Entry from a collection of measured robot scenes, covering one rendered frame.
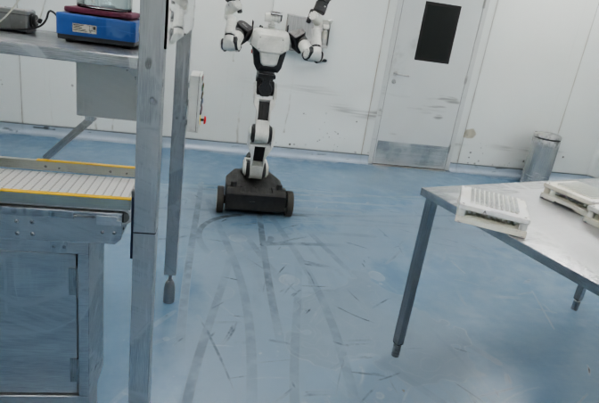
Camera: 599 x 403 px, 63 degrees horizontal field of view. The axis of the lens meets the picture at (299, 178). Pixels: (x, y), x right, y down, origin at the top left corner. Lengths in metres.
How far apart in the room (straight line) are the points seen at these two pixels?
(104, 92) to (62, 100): 3.87
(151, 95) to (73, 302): 0.74
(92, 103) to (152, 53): 0.40
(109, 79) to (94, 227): 0.44
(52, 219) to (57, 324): 0.39
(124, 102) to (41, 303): 0.67
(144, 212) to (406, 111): 4.49
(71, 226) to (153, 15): 0.64
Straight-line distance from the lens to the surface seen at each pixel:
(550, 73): 6.35
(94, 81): 1.61
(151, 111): 1.31
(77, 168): 1.75
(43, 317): 1.77
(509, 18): 5.98
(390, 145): 5.66
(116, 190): 1.62
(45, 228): 1.56
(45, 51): 1.34
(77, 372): 1.86
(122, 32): 1.43
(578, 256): 1.91
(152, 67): 1.29
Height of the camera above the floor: 1.51
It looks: 19 degrees down
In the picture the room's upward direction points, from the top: 8 degrees clockwise
